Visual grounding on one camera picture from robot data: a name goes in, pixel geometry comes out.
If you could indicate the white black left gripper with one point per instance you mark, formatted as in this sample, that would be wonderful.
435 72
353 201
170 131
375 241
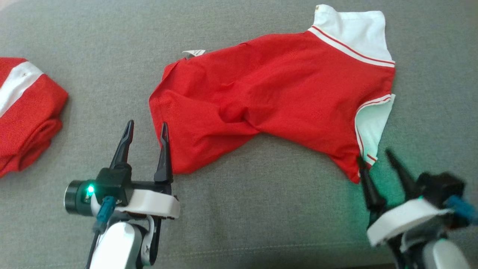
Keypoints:
153 203

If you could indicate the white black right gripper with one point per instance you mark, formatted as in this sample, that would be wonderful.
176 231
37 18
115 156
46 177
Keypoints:
403 220

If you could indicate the red shorts with white stripe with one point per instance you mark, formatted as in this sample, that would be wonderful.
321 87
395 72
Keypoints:
30 112

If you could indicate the red Bulls basketball jersey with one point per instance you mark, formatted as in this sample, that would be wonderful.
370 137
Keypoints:
280 86

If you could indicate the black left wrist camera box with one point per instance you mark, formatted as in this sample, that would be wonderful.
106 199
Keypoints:
114 179

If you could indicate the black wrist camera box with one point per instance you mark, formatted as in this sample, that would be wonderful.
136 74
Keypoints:
440 188
114 179

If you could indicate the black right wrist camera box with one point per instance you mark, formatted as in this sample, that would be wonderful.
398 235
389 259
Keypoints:
440 188

